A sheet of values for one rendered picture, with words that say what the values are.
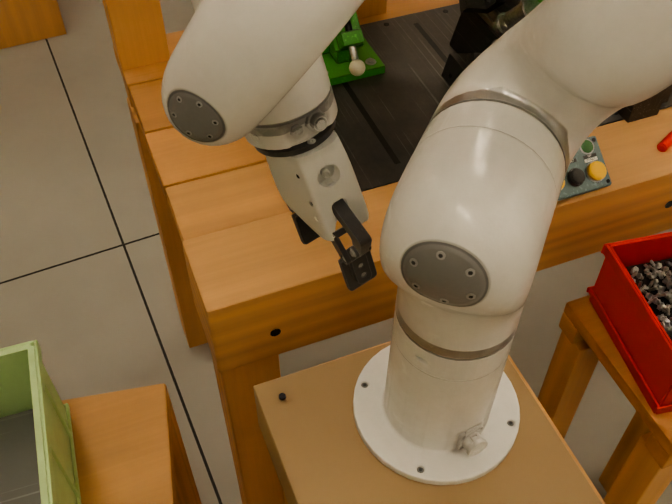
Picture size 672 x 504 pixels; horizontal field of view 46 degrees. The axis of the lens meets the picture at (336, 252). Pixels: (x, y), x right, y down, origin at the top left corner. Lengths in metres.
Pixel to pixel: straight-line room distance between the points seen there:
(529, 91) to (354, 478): 0.46
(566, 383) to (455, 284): 0.79
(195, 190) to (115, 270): 1.13
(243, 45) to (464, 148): 0.18
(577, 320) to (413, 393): 0.46
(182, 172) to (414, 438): 0.61
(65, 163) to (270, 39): 2.25
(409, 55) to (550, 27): 0.95
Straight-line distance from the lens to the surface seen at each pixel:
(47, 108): 2.99
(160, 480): 1.07
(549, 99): 0.63
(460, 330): 0.71
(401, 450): 0.89
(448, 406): 0.82
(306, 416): 0.92
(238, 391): 1.25
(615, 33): 0.51
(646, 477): 1.24
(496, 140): 0.59
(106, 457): 1.10
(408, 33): 1.54
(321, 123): 0.65
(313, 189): 0.68
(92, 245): 2.45
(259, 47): 0.52
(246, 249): 1.13
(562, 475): 0.92
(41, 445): 0.93
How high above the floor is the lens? 1.73
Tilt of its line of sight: 48 degrees down
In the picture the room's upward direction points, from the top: straight up
